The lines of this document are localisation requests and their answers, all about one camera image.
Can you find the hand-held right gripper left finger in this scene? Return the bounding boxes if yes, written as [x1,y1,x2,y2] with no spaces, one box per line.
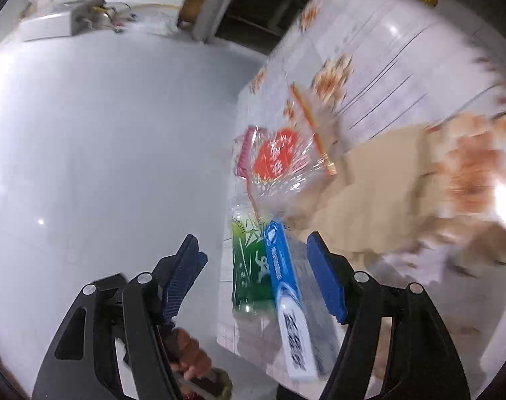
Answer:
[31,234,209,400]

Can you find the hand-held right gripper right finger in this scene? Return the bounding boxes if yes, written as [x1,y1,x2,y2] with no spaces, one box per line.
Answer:
[306,231,472,400]

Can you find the blue and white toothpaste box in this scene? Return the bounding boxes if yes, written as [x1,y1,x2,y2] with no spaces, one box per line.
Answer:
[263,221,341,382]

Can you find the green chips tube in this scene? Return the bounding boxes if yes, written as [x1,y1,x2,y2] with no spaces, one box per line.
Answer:
[230,212,278,315]

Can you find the clear printed plastic bag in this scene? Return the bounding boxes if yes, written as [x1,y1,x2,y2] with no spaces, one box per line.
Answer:
[234,83,349,217]

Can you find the person's left hand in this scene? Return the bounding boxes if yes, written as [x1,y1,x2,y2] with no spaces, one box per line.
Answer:
[170,328,234,400]

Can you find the beige cardboard sheet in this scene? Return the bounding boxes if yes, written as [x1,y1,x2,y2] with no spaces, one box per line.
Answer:
[311,127,449,259]

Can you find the floral tablecloth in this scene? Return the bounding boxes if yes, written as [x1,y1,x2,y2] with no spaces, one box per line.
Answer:
[215,0,506,388]

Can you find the copper basin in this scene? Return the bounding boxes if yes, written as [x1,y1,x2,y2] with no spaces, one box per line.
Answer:
[178,0,206,26]

